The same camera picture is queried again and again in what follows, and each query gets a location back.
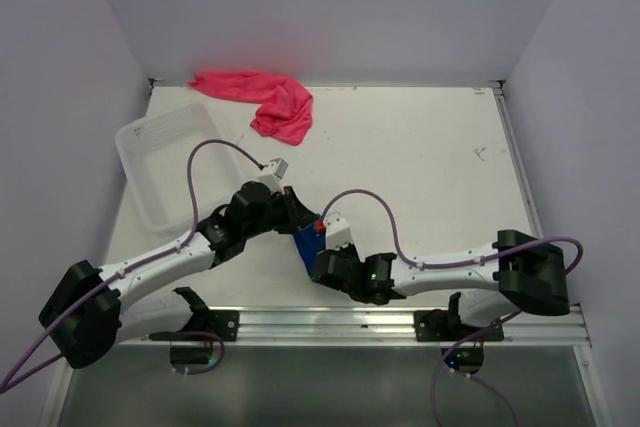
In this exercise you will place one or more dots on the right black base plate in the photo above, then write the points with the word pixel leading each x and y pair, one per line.
pixel 437 325

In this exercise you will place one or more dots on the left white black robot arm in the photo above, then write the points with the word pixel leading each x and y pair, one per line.
pixel 85 314

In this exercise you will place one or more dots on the blue towel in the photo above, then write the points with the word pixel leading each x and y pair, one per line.
pixel 309 242

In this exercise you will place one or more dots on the front aluminium rail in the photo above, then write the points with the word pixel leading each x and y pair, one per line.
pixel 349 326

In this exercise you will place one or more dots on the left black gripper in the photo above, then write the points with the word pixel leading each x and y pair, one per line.
pixel 297 215

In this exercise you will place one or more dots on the right aluminium rail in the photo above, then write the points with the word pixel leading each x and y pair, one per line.
pixel 525 172

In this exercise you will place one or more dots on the aluminium rail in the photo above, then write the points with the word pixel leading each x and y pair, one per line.
pixel 349 326
pixel 525 172

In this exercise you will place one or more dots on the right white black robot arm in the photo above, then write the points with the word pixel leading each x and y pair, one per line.
pixel 471 277

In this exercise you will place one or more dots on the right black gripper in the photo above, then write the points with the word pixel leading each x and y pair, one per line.
pixel 344 248

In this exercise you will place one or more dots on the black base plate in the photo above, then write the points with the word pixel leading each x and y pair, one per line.
pixel 437 325
pixel 223 323

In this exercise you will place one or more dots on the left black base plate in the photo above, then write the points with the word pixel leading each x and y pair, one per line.
pixel 223 323

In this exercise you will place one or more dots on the pink towel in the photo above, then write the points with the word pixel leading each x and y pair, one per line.
pixel 285 106

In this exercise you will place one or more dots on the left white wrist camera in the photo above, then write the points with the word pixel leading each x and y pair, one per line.
pixel 272 174

